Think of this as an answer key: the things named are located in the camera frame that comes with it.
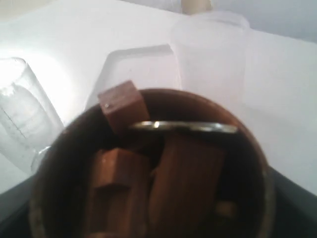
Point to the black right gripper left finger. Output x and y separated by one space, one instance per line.
14 210

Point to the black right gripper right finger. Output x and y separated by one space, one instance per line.
296 209

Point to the clear plastic shaker cup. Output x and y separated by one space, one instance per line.
29 122

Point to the brown wooden blocks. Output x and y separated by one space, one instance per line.
160 182

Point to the round wooden cup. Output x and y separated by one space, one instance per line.
243 206

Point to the translucent white plastic cup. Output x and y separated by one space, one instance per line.
210 50

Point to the white rectangular tray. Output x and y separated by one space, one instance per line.
147 67

